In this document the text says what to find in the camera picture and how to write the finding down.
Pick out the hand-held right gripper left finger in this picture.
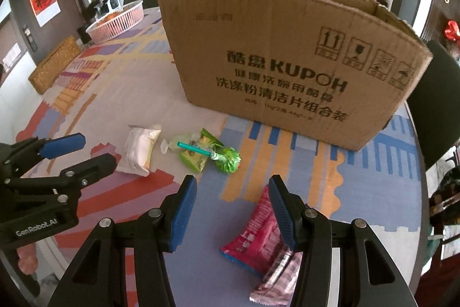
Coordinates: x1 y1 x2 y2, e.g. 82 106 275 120
48 175 198 307

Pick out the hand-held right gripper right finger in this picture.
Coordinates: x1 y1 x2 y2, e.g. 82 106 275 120
268 175 414 307

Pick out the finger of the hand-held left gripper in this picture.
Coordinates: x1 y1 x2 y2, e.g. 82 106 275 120
7 152 118 200
11 133 86 164

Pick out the red pink snack packet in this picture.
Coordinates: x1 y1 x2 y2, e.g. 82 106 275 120
221 184 289 275

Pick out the white snack packet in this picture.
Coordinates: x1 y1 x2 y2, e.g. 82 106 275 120
116 124 162 177

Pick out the light green snack packet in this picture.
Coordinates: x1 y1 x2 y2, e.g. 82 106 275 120
178 128 224 173

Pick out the pink checked snack packet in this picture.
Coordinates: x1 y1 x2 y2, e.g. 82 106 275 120
249 245 304 306

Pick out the green lollipop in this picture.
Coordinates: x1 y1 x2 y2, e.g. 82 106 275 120
177 142 241 174

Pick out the small clear snack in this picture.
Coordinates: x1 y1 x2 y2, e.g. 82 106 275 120
160 134 185 155

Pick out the brown cardboard box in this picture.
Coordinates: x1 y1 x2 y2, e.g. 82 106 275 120
157 0 435 152

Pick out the person's left hand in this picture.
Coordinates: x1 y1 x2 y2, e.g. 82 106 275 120
16 244 39 275

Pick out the colourful patterned table mat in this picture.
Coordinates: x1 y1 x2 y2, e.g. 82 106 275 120
0 6 429 307

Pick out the woven wicker tissue box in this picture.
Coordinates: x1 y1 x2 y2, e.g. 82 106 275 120
28 35 82 95

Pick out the small black box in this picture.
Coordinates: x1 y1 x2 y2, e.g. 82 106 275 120
77 24 93 45

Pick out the white basket of oranges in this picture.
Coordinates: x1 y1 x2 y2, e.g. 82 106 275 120
85 0 145 44

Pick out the chair draped with clothing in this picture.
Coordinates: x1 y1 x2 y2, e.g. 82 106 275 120
427 166 460 240

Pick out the red foil balloon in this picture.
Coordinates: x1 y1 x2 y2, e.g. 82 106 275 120
443 20 460 42

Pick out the dark slatted wall panel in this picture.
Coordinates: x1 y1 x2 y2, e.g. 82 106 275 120
420 0 460 42

